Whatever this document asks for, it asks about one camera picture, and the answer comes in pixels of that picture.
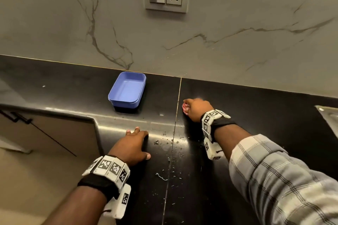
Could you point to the wrist marker band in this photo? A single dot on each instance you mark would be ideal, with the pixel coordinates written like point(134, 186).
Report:
point(211, 120)
point(105, 169)

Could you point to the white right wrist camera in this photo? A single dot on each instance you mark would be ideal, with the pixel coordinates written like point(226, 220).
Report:
point(211, 149)

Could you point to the steel sink with drainboard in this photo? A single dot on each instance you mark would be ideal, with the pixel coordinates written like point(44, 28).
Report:
point(330, 118)

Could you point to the person's left forearm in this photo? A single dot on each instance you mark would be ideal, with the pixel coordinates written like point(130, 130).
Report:
point(76, 206)

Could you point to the person's right forearm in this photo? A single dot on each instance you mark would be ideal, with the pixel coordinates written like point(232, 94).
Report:
point(229, 137)

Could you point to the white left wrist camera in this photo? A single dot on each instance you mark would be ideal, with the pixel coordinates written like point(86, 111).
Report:
point(120, 201)

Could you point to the blue rectangular tray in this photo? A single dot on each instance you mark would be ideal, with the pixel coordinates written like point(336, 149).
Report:
point(126, 89)

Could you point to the red checkered cloth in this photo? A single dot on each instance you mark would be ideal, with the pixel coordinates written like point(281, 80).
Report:
point(185, 107)

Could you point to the striped shirt sleeve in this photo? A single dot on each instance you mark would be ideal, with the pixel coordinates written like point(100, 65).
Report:
point(285, 185)

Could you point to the left wrist marker band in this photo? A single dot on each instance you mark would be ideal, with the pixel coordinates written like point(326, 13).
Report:
point(105, 169)

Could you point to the person's left hand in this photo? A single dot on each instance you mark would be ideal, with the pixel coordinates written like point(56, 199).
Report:
point(129, 148)

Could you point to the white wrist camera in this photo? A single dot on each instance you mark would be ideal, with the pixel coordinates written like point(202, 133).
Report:
point(211, 149)
point(120, 201)

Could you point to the right wrist marker band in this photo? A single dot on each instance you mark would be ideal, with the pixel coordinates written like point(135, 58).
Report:
point(211, 120)

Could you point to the person's right hand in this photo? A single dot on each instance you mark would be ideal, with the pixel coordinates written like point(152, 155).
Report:
point(199, 108)

